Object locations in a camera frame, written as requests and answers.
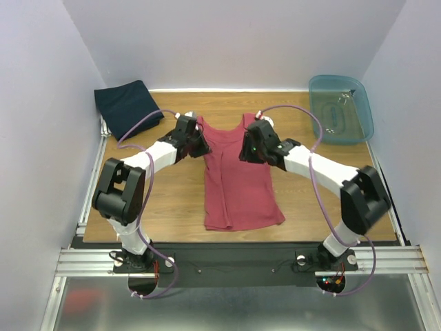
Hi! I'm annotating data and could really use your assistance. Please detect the maroon tank top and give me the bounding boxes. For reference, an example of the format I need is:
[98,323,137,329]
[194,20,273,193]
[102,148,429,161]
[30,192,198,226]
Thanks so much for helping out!
[198,113,285,231]

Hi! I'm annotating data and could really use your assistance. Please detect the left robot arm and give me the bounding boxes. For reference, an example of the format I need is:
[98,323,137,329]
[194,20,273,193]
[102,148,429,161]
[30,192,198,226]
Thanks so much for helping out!
[92,112,210,272]

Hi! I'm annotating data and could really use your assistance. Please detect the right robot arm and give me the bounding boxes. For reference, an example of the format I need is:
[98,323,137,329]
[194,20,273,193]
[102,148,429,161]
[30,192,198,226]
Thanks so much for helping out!
[239,119,391,269]

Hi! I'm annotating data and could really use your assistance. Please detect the folded navy tank top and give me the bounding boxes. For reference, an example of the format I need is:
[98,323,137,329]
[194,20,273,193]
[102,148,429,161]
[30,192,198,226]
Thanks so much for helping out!
[94,80,164,140]

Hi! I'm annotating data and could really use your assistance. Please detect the teal plastic bin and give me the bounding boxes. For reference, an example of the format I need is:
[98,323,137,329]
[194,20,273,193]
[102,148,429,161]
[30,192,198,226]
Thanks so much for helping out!
[309,75,374,146]

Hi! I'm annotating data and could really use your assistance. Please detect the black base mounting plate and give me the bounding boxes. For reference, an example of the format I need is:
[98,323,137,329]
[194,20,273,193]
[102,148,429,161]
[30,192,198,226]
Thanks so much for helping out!
[57,240,358,292]

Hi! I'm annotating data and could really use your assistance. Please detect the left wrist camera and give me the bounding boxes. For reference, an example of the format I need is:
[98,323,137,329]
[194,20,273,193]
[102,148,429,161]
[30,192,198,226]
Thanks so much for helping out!
[174,111,197,119]

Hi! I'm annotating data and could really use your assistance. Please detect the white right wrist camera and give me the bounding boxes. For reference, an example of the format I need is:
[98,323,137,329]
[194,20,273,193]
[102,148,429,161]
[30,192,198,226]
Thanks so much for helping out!
[255,111,274,127]

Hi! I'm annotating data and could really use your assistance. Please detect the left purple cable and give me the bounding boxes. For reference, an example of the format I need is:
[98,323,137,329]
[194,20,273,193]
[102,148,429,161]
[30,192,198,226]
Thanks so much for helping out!
[116,109,181,300]

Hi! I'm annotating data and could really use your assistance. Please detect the purple cable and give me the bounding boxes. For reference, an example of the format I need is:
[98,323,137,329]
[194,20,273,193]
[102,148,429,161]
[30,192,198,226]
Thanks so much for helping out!
[254,105,377,298]
[116,109,181,300]

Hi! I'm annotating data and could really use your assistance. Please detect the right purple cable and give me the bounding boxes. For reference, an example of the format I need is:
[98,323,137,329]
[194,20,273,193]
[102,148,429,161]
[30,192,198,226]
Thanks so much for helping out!
[254,105,377,298]

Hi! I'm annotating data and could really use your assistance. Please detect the aluminium frame rail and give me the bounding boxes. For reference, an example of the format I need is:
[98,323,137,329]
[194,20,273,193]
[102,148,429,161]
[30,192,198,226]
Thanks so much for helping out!
[56,246,429,277]

